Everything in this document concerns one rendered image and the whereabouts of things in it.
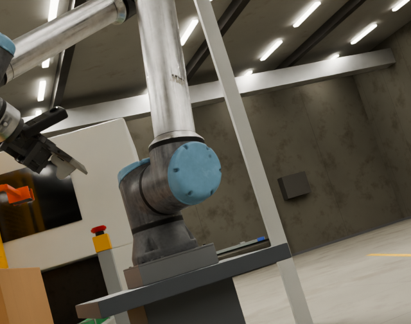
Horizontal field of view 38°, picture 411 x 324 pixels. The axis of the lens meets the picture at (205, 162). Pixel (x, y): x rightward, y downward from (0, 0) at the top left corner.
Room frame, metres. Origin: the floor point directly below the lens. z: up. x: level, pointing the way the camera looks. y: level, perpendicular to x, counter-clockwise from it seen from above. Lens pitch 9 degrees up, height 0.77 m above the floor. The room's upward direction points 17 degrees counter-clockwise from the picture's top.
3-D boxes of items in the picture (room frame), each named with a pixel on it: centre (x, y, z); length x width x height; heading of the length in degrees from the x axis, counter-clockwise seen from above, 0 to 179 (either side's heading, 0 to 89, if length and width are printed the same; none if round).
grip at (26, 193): (2.37, 0.76, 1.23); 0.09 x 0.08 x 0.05; 97
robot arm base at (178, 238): (1.68, 0.18, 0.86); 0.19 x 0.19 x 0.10
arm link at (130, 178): (1.67, 0.18, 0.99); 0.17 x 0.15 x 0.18; 38
